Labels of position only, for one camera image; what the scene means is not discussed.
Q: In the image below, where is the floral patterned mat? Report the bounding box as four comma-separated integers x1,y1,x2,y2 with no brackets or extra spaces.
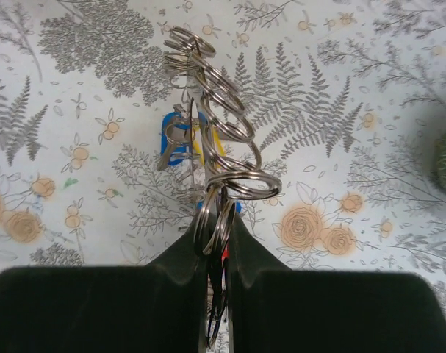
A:
0,1,446,314

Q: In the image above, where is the yellow key tag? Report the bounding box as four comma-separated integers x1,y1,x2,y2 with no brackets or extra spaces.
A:
191,124,227,170

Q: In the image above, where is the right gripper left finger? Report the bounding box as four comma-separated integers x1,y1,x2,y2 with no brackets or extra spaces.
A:
0,222,209,352

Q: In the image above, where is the red key tag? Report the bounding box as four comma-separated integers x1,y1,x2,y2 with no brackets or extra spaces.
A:
221,246,229,262

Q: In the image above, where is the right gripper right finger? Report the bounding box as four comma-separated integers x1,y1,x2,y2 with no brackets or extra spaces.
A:
226,218,446,352

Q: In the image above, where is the silver key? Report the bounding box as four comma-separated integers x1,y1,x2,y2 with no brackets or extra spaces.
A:
157,124,187,171

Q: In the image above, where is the blue key tag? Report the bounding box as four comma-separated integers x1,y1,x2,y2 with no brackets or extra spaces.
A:
158,112,206,171

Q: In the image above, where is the metal ring disc with keyrings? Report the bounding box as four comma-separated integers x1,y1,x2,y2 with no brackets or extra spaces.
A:
164,26,281,349

